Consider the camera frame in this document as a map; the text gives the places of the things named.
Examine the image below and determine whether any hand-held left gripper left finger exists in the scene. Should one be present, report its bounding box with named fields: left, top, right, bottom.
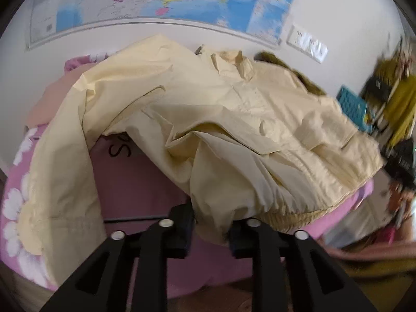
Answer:
left=39, top=203, right=196, bottom=312

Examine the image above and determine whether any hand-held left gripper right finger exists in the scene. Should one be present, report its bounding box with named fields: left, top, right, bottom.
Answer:
left=229, top=218, right=379, bottom=312

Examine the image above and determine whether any cream yellow jacket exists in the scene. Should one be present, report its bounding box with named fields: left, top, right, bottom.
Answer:
left=28, top=34, right=385, bottom=288

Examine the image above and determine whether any olive green garment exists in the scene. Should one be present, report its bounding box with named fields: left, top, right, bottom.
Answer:
left=254, top=51, right=327, bottom=97

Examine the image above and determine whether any blue plastic crate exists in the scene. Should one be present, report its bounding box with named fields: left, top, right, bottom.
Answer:
left=336, top=85, right=373, bottom=133

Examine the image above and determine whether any large black bag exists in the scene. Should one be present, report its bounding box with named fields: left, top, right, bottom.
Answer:
left=384, top=139, right=416, bottom=190

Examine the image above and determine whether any peach beige garment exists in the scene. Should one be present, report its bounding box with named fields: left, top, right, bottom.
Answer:
left=26, top=68, right=86, bottom=127

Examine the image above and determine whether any small black bag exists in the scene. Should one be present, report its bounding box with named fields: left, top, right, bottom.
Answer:
left=362, top=76, right=391, bottom=105

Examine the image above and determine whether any mustard yellow hanging garment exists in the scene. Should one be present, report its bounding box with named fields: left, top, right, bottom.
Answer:
left=374, top=54, right=416, bottom=148

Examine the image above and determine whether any white wall paper sheet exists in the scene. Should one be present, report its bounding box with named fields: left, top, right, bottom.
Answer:
left=287, top=24, right=328, bottom=64

